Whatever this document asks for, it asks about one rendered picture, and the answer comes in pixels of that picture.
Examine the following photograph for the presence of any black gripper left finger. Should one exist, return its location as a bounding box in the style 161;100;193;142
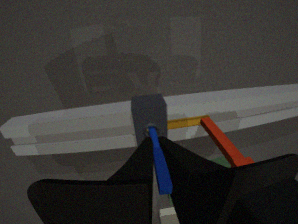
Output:
27;137;153;224

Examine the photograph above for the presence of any grey aluminum slotted rail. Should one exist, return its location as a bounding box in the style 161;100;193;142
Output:
0;84;298;156

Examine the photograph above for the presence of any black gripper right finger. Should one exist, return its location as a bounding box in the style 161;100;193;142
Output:
157;136;298;224

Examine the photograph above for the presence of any blue pin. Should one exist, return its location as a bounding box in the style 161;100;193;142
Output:
148;127;173;196

